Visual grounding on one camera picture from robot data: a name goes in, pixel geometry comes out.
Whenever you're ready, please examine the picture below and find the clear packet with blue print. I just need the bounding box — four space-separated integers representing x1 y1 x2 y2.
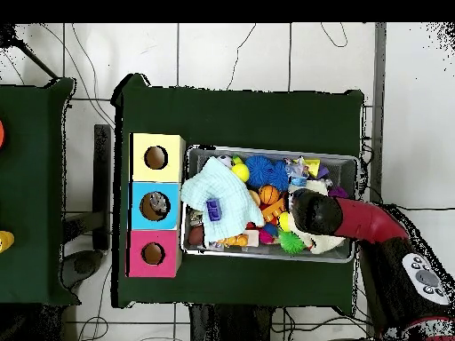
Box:
283 161 309 188

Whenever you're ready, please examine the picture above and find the wooden box with three holes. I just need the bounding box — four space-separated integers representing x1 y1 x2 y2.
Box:
125 132 187 279

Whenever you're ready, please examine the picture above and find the mint green waffle cloth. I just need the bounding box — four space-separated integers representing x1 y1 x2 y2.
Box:
180 155 267 248

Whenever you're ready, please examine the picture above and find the yellow tennis ball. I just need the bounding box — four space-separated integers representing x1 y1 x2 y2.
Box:
230 162 251 183

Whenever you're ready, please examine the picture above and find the blue plastic building block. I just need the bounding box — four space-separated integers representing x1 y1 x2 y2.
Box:
204 197 223 223

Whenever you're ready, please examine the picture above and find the blue spiky rubber ball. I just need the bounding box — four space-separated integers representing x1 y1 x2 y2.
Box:
270 160 291 192
243 155 275 188

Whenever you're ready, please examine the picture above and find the small orange basketball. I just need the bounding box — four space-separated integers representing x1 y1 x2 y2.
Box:
258 185 281 207

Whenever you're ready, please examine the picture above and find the dark green table cloth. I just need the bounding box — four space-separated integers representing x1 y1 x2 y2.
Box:
0 76 81 307
110 73 365 309

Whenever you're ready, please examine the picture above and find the yellow wedge block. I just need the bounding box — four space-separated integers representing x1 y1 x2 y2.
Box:
304 158 321 178

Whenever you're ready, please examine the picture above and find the cream waffle cloth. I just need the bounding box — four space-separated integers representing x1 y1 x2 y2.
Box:
285 178 347 256

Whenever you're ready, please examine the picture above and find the black rod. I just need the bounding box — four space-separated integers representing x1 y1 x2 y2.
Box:
12 36 60 81

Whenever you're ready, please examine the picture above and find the yellow toy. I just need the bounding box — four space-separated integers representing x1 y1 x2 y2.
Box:
0 230 16 254

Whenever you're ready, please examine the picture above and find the silver wire mesh bin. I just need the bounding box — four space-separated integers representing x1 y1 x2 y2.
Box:
180 144 360 265

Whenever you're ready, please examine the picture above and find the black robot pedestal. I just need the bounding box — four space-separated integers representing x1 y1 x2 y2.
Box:
188 303 275 341

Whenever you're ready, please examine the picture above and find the grey metal post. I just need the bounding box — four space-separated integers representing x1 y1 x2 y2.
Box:
369 22 387 203

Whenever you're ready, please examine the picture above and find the black power cable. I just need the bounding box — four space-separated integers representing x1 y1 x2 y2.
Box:
394 203 455 212

